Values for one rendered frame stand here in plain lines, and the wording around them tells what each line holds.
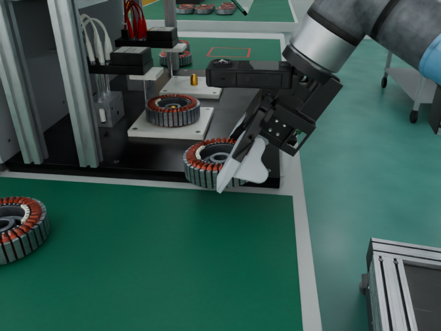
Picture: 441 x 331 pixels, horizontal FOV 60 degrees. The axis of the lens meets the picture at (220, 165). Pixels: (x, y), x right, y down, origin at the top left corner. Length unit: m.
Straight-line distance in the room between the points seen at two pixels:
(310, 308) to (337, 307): 1.04
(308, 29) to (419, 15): 0.12
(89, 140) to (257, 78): 0.30
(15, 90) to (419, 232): 1.69
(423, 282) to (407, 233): 0.58
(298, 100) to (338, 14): 0.12
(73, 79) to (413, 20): 0.46
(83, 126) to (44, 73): 0.24
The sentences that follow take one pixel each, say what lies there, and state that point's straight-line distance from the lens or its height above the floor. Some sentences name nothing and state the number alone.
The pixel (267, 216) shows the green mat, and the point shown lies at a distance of 0.57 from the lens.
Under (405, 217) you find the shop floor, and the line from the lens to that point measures 2.03.
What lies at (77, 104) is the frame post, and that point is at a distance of 0.65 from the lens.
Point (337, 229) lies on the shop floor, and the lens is 1.83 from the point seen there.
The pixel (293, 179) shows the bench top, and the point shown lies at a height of 0.75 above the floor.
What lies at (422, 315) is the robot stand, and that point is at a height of 0.21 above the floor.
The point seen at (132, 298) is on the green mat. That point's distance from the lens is 0.46.
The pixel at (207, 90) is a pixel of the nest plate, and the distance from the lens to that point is 0.99.
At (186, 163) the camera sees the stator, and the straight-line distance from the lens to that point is 0.56.
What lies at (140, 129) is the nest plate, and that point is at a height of 0.78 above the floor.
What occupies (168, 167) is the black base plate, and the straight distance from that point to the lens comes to 0.65.
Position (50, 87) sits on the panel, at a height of 0.84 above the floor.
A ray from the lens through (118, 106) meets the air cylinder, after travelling 0.86.
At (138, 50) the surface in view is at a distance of 0.79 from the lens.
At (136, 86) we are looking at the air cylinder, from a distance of 1.04.
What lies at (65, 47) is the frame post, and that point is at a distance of 0.63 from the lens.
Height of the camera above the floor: 1.08
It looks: 29 degrees down
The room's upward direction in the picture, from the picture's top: straight up
